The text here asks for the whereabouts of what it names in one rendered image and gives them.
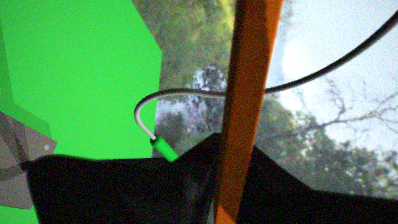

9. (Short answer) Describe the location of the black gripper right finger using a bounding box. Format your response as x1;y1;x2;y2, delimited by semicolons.
236;145;398;224

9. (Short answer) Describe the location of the orange handle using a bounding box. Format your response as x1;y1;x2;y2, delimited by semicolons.
213;0;283;224

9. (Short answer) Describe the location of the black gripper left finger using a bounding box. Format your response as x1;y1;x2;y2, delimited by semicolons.
26;132;221;224

